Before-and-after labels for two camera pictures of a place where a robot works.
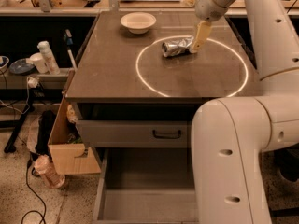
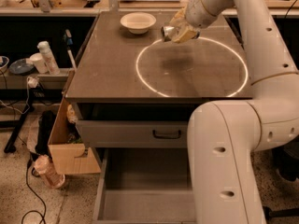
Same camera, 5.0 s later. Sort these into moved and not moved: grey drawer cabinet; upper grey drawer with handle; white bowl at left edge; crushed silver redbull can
Moved: crushed silver redbull can
Not moved: upper grey drawer with handle; white bowl at left edge; grey drawer cabinet
